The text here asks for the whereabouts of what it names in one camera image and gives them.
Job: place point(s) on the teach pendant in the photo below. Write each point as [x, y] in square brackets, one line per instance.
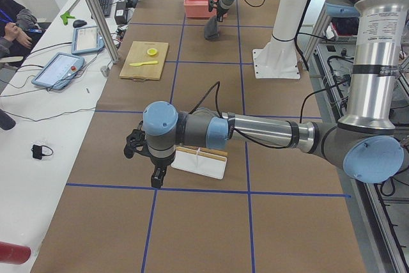
[86, 40]
[59, 71]

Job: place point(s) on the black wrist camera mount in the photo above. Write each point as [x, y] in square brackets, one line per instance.
[213, 5]

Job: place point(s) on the seated person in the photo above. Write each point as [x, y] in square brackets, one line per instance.
[20, 31]

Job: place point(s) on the yellow lemon slices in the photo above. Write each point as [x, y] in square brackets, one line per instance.
[152, 51]

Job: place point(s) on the green plastic clamp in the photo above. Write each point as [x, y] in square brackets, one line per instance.
[65, 17]

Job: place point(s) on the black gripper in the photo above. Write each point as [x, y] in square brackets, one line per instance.
[161, 162]
[220, 11]

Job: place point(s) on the white rack base tray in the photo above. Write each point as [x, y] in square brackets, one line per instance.
[200, 163]

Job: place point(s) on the dark grey cloth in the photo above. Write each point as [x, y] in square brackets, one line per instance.
[211, 29]

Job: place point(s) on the black computer mouse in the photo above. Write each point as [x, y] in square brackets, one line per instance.
[79, 23]

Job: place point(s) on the yellow plastic knife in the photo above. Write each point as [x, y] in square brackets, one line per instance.
[154, 62]

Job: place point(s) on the white camera stand pillar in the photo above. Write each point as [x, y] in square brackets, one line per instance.
[278, 58]

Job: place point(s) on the bamboo cutting board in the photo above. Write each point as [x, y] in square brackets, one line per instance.
[137, 53]

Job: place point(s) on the pink plastic bin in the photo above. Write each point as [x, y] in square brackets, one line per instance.
[197, 9]

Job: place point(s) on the teach pendant near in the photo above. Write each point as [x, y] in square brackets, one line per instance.
[59, 71]

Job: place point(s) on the red fire extinguisher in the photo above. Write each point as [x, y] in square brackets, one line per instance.
[13, 253]

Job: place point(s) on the grey aluminium post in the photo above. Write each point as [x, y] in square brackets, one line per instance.
[101, 23]

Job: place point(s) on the black adapter box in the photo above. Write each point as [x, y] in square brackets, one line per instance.
[121, 13]

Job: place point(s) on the teach pendant far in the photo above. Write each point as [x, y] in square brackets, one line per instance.
[86, 40]

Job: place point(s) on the small black clip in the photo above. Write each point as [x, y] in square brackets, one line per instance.
[41, 151]

